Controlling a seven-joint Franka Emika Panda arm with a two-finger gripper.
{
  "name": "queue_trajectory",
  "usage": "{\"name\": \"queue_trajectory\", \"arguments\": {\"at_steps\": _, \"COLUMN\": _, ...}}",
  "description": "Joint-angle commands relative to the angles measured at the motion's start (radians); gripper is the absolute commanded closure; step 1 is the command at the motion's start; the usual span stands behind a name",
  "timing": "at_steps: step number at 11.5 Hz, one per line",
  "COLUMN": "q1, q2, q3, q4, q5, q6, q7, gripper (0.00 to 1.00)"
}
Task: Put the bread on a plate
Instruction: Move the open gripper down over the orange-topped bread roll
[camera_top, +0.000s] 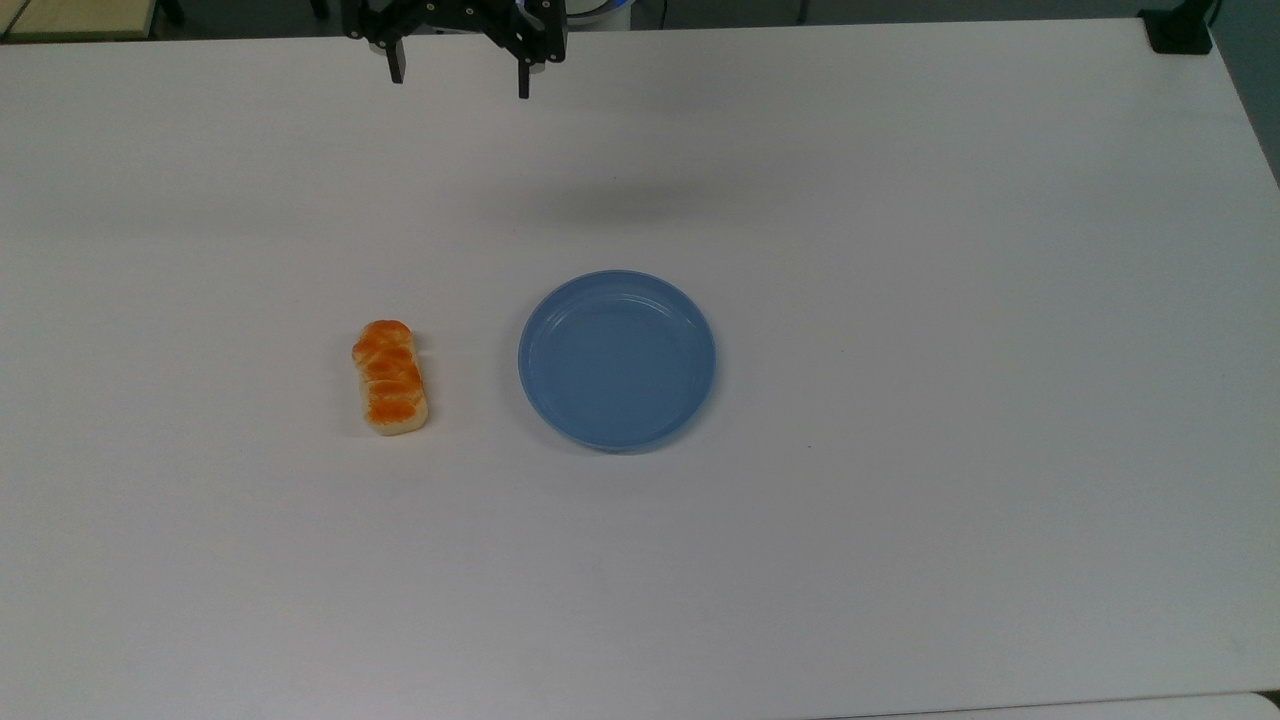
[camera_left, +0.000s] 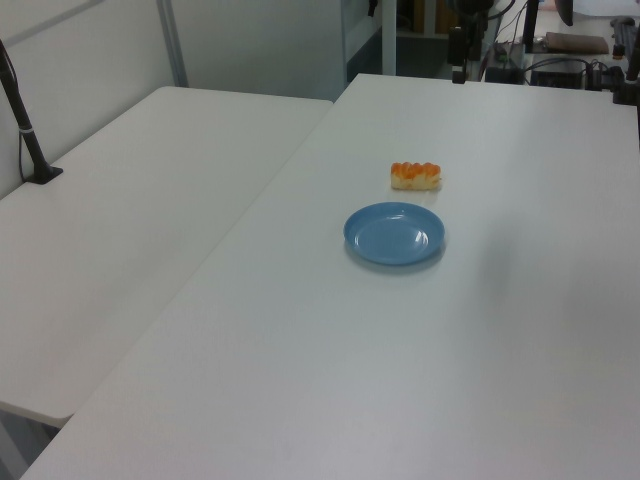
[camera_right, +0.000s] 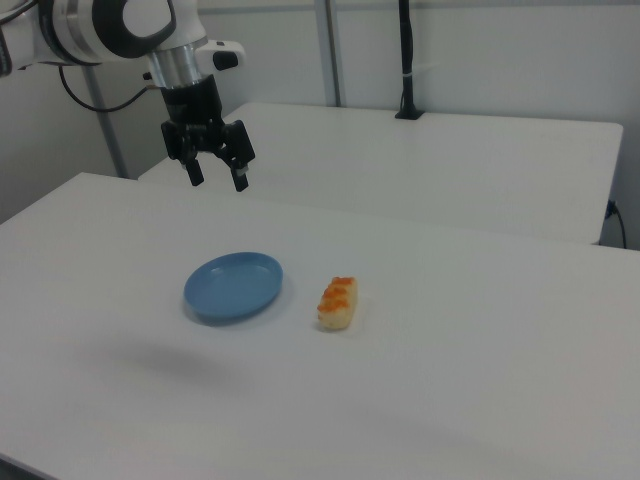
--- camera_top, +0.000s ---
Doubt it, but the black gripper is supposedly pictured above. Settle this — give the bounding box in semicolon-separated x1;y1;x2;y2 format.
340;0;570;100

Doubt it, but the orange glazed bread loaf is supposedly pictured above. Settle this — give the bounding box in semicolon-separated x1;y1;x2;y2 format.
351;320;431;437

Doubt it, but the blue round plate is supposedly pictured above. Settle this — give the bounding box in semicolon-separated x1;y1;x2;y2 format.
517;270;717;453

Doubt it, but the light wooden table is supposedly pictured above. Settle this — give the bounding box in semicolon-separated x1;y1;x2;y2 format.
0;0;161;43

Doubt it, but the black table clamp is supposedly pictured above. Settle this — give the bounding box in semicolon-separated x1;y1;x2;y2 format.
1139;0;1223;55

